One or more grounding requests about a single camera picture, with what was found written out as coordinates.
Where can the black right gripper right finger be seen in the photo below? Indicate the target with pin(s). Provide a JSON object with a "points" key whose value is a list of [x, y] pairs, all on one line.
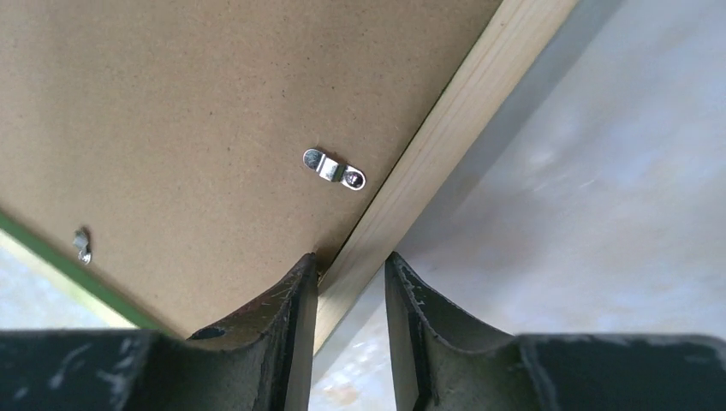
{"points": [[443, 358]]}

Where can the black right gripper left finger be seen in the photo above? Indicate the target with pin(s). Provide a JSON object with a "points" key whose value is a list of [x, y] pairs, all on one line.
{"points": [[259, 357]]}

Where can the green wooden picture frame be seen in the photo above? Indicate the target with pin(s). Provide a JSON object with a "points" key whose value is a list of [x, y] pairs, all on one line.
{"points": [[431, 153]]}

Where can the brown frame backing board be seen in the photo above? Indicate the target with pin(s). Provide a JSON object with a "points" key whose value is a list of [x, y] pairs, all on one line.
{"points": [[227, 142]]}

